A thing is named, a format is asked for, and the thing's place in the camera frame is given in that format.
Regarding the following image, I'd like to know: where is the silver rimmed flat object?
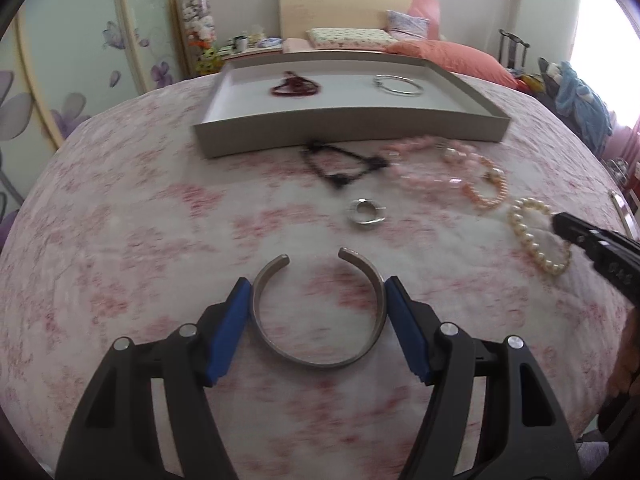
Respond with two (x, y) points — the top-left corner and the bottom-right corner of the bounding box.
(609, 190), (638, 233)

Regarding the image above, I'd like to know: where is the small patterned cushion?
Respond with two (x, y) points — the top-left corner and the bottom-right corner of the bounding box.
(386, 10), (431, 40)

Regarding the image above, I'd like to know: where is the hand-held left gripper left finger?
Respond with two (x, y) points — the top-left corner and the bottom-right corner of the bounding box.
(55, 277), (253, 480)

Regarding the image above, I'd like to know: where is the black bead bracelet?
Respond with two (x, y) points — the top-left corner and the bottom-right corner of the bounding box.
(301, 140), (390, 191)

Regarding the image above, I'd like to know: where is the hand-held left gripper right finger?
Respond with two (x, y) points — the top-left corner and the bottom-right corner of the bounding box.
(384, 275), (586, 480)

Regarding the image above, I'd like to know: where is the blue clothing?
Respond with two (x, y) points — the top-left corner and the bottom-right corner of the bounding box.
(552, 61), (613, 146)

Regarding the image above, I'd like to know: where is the thin silver bangle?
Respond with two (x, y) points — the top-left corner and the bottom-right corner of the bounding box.
(374, 74), (425, 97)

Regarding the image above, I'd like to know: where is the wardrobe with purple flower doors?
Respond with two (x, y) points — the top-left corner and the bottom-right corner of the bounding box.
(0, 0), (191, 241)

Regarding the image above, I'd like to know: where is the beige and pink headboard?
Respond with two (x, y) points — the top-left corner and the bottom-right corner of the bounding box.
(278, 0), (442, 41)

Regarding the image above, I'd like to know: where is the pink floral bedsheet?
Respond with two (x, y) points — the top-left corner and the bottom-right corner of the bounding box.
(0, 67), (640, 480)

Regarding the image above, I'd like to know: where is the dark red bead bracelet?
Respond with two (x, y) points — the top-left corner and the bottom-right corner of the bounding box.
(270, 71), (325, 98)

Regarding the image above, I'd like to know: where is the silver cuff bracelet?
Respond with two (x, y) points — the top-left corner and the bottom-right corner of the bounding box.
(250, 247), (388, 371)

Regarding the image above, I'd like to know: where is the salmon pink quilt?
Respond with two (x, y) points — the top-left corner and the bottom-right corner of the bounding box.
(385, 40), (521, 91)

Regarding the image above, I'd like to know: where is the pink mattress sheet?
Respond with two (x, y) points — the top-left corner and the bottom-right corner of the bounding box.
(282, 37), (315, 56)

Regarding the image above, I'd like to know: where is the person's right hand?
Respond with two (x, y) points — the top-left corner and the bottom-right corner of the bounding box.
(607, 317), (640, 406)

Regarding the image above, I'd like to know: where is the grey cardboard tray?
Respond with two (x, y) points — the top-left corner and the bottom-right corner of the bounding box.
(194, 54), (511, 160)

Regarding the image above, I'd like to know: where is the peach pearl bracelet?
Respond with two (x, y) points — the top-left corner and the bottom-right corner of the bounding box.
(442, 142), (510, 212)

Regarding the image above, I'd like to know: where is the cream pearl bracelet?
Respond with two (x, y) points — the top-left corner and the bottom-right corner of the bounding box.
(507, 196), (572, 276)

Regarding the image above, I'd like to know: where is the chunky silver ring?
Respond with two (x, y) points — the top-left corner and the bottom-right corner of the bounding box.
(347, 199), (387, 228)

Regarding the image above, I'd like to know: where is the dark wooden chair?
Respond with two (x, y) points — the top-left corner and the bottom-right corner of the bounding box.
(499, 29), (528, 68)

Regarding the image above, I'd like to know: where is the pink bead bracelet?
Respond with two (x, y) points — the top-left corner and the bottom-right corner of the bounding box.
(382, 135), (473, 193)

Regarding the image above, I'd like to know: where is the colourful clothes pile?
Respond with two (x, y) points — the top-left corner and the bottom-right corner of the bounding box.
(515, 72), (547, 94)

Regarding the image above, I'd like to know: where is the clear tube of plush toys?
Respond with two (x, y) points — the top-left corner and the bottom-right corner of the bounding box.
(179, 0), (217, 56)

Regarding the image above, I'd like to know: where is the yellow green plush toy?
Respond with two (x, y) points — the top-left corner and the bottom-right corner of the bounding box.
(195, 40), (226, 76)

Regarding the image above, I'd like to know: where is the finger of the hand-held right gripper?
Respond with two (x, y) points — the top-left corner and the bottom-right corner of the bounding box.
(550, 211), (640, 306)

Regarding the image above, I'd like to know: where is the floral cream pillow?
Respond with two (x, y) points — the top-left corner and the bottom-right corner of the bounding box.
(306, 27), (396, 52)

